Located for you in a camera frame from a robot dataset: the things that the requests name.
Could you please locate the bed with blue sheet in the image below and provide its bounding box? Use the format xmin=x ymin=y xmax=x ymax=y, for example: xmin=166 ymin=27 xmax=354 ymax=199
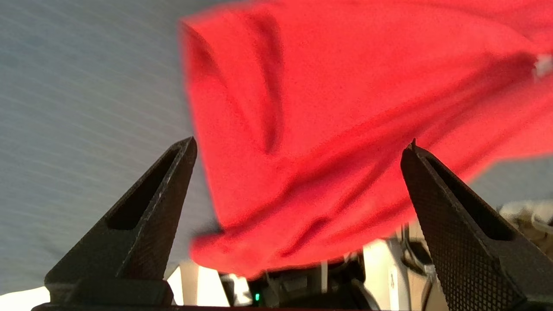
xmin=0 ymin=0 xmax=553 ymax=295

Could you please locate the red printed t-shirt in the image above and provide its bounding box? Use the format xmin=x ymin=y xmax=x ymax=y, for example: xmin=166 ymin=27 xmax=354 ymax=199
xmin=178 ymin=0 xmax=553 ymax=280

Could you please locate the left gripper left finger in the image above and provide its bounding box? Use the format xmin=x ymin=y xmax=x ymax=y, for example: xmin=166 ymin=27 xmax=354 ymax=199
xmin=43 ymin=137 xmax=198 ymax=305

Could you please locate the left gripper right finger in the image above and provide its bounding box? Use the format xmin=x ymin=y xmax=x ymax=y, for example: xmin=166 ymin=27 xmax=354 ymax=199
xmin=400 ymin=139 xmax=553 ymax=309

